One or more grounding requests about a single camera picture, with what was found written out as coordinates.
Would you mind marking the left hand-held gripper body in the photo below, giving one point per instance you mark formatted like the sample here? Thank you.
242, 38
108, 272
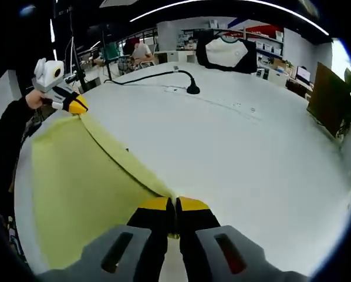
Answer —
50, 73

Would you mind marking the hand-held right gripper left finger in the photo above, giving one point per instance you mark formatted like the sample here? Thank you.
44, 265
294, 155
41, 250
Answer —
128, 252

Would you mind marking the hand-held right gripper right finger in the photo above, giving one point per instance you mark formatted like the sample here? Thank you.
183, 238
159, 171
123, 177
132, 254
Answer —
210, 249

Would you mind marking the yellow raglan garment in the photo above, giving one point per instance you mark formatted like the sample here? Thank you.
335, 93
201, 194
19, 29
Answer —
75, 182

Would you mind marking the person's left hand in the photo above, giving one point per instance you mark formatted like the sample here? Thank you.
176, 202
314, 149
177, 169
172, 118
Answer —
34, 100

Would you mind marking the black gooseneck stand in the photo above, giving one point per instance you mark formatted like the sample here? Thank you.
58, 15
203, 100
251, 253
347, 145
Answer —
193, 89

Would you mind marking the black and white shirt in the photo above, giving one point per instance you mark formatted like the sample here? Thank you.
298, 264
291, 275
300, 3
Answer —
225, 53

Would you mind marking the brown cardboard box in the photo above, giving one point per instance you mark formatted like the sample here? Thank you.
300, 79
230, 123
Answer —
328, 100

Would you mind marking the lit white monitor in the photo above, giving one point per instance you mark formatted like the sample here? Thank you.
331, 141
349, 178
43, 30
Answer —
303, 74

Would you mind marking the shelf with white bins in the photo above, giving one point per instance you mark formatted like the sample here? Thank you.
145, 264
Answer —
269, 44

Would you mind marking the straight ceiling light strip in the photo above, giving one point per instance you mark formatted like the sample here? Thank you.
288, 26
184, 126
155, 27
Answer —
322, 29

